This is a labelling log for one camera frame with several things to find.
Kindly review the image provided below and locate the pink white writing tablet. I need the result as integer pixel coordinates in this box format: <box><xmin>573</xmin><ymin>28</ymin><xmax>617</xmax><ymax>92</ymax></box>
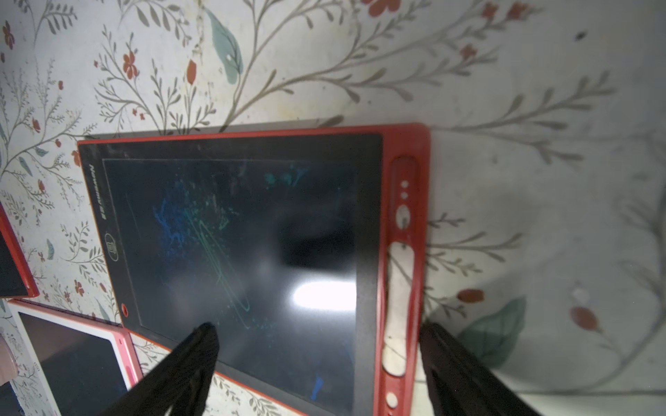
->
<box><xmin>8</xmin><ymin>301</ymin><xmax>143</xmax><ymax>415</ymax></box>

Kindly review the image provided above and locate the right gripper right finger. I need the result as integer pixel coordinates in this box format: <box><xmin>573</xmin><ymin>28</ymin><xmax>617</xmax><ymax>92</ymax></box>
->
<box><xmin>419</xmin><ymin>322</ymin><xmax>539</xmax><ymax>416</ymax></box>

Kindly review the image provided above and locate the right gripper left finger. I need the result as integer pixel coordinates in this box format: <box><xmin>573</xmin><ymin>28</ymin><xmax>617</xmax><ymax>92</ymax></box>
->
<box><xmin>102</xmin><ymin>322</ymin><xmax>220</xmax><ymax>415</ymax></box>

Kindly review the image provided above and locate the red tablet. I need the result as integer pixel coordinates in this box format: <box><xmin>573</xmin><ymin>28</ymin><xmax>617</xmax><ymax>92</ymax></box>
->
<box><xmin>77</xmin><ymin>123</ymin><xmax>431</xmax><ymax>415</ymax></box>
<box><xmin>1</xmin><ymin>207</ymin><xmax>39</xmax><ymax>298</ymax></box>

